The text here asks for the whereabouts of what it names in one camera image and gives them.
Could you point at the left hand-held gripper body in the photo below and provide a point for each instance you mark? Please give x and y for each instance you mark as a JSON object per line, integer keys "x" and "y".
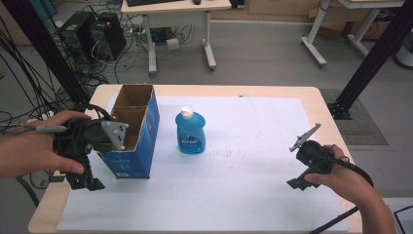
{"x": 76, "y": 138}

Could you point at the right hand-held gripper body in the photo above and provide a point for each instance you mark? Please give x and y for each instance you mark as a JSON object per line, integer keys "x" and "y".
{"x": 313, "y": 154}

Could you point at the blue cardboard box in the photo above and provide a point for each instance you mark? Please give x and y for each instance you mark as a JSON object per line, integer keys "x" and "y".
{"x": 142, "y": 143}

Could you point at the blue detergent bottle white cap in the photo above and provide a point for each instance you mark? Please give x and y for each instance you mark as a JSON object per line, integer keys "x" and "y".
{"x": 191, "y": 135}

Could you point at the person's right hand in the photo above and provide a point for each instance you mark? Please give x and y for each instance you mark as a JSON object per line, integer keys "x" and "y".
{"x": 337, "y": 175}

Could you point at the person's left hand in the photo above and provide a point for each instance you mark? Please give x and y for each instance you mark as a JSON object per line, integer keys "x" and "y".
{"x": 35, "y": 149}

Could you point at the grey floor mat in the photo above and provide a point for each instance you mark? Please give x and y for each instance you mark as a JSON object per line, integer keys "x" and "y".
{"x": 360, "y": 123}

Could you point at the white paper sheet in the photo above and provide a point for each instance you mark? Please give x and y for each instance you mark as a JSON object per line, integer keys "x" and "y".
{"x": 227, "y": 182}

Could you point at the black computer tower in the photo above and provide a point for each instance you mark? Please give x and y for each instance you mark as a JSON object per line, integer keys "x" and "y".
{"x": 108, "y": 37}
{"x": 76, "y": 34}

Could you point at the white power adapter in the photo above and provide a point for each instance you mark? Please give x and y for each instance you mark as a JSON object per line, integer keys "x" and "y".
{"x": 172, "y": 44}

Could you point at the black keyboard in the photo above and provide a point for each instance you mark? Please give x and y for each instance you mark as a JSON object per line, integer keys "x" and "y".
{"x": 152, "y": 2}

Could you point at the wooden desk white legs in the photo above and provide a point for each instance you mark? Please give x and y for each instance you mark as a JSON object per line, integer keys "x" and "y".
{"x": 181, "y": 19}

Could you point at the black computer mouse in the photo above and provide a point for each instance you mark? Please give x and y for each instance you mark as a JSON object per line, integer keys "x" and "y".
{"x": 196, "y": 2}

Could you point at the black aluminium post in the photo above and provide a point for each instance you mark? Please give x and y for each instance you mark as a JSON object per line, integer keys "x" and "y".
{"x": 45, "y": 48}
{"x": 373, "y": 61}

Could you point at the white frame desk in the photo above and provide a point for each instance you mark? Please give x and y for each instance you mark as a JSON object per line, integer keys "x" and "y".
{"x": 341, "y": 22}

